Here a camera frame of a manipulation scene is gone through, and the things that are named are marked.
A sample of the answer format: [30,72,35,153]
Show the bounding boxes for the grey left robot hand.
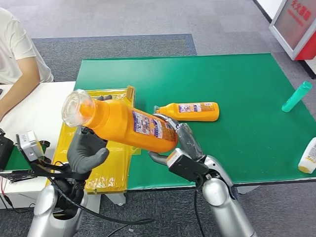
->
[66,94,113,175]

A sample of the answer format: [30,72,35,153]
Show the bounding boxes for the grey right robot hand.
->
[148,113,204,166]

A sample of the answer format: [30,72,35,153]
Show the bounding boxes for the orange bottle with clear cap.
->
[153,101,220,122]
[61,89,179,154]

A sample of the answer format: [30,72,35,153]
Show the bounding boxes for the teal green plastic bottle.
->
[281,81,313,114]

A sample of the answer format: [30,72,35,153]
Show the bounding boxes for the white bottle with yellow cap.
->
[297,137,316,175]

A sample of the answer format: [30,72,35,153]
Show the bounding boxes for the yellow taped cardboard box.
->
[45,85,142,195]

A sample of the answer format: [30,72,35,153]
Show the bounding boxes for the white table base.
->
[82,192,127,215]

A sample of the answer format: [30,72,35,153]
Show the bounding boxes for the small green belt conveyor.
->
[0,140,52,183]

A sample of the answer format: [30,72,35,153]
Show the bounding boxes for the green table mat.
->
[73,53,316,192]

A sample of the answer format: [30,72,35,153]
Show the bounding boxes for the black device box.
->
[0,128,14,171]

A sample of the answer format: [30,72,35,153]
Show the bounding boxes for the person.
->
[0,7,54,121]

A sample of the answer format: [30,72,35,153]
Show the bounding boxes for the red and white sign stand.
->
[268,0,316,62]

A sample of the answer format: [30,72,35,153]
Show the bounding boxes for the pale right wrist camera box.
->
[166,148,211,185]

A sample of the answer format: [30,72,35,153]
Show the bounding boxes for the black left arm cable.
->
[48,181,155,237]

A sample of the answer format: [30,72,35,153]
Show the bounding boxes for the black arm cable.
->
[48,181,155,237]
[193,189,206,237]

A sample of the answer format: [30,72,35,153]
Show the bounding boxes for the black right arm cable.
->
[193,189,206,237]

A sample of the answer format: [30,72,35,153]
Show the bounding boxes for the thin black floor cable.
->
[0,194,35,214]

